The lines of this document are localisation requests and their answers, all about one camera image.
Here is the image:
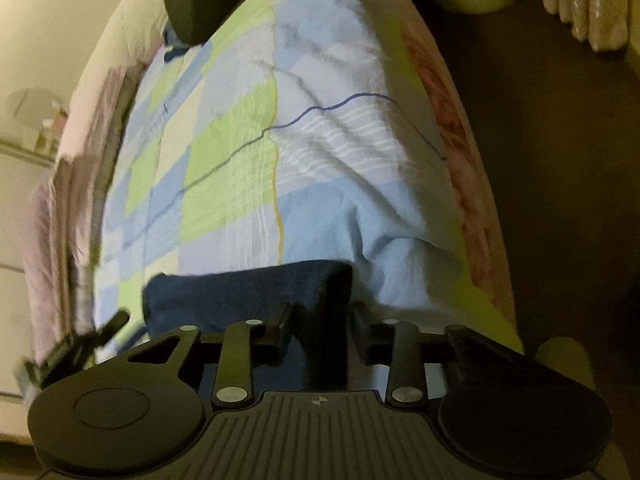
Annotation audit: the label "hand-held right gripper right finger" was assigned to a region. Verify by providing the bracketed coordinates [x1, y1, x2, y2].
[350, 302, 523, 407]

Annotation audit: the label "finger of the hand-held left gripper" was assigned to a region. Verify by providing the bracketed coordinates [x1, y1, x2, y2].
[87, 310, 132, 350]

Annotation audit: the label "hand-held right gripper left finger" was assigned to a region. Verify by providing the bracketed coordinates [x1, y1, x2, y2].
[127, 302, 296, 411]

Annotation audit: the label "dark blue jeans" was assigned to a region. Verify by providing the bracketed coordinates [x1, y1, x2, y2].
[142, 259, 357, 392]

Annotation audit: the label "pink quilt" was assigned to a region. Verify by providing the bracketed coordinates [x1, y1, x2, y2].
[24, 57, 168, 366]

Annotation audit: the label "checked bed sheet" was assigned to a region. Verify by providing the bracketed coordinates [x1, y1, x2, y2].
[92, 0, 523, 361]

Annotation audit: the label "pink floral mattress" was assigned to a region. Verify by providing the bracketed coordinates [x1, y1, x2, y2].
[372, 0, 525, 356]

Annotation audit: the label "cream round object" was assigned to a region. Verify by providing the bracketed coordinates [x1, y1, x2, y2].
[536, 337, 597, 397]

